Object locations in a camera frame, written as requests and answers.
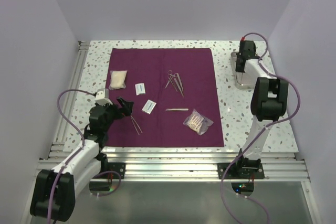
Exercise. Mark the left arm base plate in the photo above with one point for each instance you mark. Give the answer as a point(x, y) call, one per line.
point(117, 167)

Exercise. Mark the steel instrument tray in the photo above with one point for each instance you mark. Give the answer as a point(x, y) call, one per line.
point(242, 80)

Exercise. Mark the purple cloth mat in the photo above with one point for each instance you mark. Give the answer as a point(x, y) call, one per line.
point(166, 129)

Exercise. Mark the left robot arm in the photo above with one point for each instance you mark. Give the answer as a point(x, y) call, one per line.
point(56, 189)

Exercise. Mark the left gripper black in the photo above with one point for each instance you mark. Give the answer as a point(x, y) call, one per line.
point(127, 105)

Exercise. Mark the white sachet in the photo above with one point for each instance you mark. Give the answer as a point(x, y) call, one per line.
point(140, 89)
point(149, 106)

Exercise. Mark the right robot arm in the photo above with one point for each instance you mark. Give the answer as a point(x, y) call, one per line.
point(268, 104)

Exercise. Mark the steel forceps with ring handles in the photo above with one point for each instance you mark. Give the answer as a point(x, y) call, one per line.
point(172, 79)

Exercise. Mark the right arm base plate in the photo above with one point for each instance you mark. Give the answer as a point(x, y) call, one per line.
point(240, 173)

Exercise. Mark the clear bag printed pack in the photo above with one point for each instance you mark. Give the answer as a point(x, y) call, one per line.
point(197, 122)

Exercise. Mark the aluminium frame rails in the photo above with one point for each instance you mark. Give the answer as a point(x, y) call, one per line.
point(198, 164)

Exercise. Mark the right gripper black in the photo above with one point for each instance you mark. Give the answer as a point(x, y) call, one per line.
point(237, 68)

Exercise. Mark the curved steel tweezers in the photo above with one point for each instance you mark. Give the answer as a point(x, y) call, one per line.
point(176, 109)

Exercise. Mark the white gauze packet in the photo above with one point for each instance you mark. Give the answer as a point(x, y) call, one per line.
point(117, 79)

